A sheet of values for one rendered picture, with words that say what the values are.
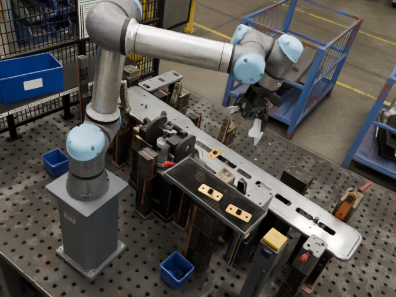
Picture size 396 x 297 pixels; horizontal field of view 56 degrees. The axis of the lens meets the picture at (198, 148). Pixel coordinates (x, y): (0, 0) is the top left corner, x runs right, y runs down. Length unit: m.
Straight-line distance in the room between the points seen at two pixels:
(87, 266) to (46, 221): 0.34
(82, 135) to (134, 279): 0.67
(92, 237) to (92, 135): 0.40
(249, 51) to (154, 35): 0.24
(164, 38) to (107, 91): 0.34
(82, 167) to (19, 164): 0.89
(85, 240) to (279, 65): 0.91
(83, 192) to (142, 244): 0.49
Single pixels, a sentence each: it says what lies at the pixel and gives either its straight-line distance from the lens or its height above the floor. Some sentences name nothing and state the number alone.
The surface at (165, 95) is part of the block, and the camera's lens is 2.11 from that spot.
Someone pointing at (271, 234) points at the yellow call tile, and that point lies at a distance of 1.26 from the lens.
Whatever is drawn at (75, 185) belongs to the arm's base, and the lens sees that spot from 1.32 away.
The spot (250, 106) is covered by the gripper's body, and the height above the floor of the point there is 1.51.
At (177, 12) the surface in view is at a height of 0.34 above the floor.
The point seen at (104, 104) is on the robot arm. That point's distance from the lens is 1.27.
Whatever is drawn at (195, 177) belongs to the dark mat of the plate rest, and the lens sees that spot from 1.36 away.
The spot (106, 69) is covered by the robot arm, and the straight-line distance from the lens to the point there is 1.19.
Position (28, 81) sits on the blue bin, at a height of 1.12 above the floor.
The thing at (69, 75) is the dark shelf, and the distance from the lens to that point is 2.15.
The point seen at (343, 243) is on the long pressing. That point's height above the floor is 1.00.
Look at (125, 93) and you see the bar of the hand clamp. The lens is 1.77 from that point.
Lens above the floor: 2.10
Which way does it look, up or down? 39 degrees down
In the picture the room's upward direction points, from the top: 11 degrees clockwise
